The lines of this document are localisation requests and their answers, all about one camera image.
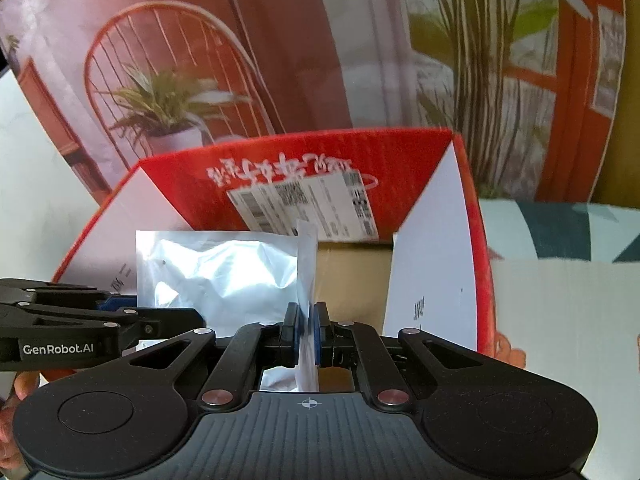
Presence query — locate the wall poster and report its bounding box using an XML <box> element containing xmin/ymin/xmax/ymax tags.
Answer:
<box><xmin>0</xmin><ymin>0</ymin><xmax>628</xmax><ymax>211</ymax></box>

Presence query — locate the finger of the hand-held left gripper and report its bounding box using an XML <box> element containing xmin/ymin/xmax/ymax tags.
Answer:
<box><xmin>0</xmin><ymin>302</ymin><xmax>207</xmax><ymax>354</ymax></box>
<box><xmin>0</xmin><ymin>279</ymin><xmax>139</xmax><ymax>312</ymax></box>

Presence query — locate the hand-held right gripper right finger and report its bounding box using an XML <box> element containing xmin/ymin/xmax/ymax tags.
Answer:
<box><xmin>311</xmin><ymin>301</ymin><xmax>482</xmax><ymax>409</ymax></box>

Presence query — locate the red strawberry print box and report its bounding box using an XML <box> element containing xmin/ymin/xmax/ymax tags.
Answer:
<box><xmin>52</xmin><ymin>127</ymin><xmax>498</xmax><ymax>356</ymax></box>

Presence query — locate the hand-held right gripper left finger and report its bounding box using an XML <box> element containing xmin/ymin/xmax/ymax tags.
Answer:
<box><xmin>130</xmin><ymin>303</ymin><xmax>306</xmax><ymax>412</ymax></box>

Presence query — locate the printed white tablecloth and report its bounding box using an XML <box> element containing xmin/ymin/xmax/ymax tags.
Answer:
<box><xmin>477</xmin><ymin>199</ymin><xmax>640</xmax><ymax>480</ymax></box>

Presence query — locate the person's left hand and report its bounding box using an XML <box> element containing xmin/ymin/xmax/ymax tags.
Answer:
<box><xmin>0</xmin><ymin>371</ymin><xmax>42</xmax><ymax>468</ymax></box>

